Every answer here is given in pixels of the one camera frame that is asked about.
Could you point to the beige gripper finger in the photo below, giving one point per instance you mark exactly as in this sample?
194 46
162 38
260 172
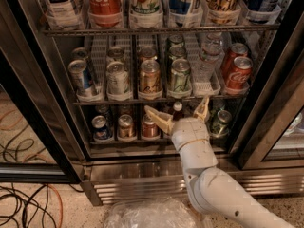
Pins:
162 120
202 110

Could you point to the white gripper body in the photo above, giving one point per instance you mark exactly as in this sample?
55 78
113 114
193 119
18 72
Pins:
189 129

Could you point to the green front can shelf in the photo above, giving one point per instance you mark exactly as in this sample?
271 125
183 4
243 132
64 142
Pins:
179 77

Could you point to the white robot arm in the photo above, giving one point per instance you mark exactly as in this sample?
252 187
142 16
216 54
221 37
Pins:
211 190

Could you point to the red can bottom shelf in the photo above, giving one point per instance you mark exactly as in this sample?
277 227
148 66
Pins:
149 128

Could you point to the green can bottom shelf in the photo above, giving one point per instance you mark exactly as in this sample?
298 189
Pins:
220 122

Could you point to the gold can bottom shelf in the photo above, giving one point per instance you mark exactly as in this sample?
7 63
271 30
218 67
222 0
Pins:
126 127

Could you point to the gold front can middle shelf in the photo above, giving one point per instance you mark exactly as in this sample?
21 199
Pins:
150 77

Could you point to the red front cola can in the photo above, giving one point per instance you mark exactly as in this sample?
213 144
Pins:
239 72

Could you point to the clear water bottle middle shelf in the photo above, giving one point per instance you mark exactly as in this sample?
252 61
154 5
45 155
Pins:
210 48

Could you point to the blue can bottom shelf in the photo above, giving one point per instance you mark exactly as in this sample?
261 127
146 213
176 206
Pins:
101 129

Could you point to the white front can middle shelf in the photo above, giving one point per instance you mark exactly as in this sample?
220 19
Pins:
117 78

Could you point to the gold rear can middle shelf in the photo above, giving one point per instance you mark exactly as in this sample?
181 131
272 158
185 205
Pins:
147 53

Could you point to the red rear cola can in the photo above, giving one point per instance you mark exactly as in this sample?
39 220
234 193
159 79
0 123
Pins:
235 50

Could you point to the right glass fridge door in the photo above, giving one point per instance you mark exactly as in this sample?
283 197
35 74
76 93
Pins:
275 97

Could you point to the glass fridge door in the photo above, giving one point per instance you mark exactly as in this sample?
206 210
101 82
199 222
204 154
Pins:
33 72
275 97

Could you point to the green rear can middle shelf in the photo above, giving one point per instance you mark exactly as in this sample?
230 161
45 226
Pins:
174 40

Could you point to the white rear can middle shelf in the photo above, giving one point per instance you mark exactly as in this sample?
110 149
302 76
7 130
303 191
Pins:
115 54

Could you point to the steel fridge bottom grille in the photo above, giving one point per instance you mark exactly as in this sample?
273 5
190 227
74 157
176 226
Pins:
109 182

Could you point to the blue front can middle shelf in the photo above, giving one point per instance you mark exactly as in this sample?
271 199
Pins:
81 77

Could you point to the blue rear can middle shelf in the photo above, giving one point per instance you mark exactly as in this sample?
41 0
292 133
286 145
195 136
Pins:
80 53

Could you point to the gold black can top shelf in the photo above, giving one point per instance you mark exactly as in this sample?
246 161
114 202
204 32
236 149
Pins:
222 12

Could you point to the blue white can top shelf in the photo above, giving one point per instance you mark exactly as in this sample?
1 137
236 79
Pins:
184 13

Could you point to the white green can top shelf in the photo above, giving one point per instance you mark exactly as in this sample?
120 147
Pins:
145 12

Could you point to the left glass fridge door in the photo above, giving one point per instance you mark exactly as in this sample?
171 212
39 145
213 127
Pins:
33 72

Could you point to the red cola can top shelf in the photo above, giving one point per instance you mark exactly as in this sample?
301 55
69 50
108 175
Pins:
105 13

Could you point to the white labelled can top shelf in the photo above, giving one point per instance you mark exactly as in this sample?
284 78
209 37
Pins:
64 14

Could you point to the white-capped juice bottle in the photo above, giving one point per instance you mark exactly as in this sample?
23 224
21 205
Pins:
177 111

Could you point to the clear plastic bag bin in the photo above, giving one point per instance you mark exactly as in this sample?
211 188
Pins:
155 213

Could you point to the middle wire shelf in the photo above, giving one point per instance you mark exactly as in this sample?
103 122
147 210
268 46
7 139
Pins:
158 100

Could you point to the wire shelf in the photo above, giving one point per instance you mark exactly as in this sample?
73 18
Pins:
158 100
138 31

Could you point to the top wire shelf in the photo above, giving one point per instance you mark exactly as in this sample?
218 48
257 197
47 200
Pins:
138 31

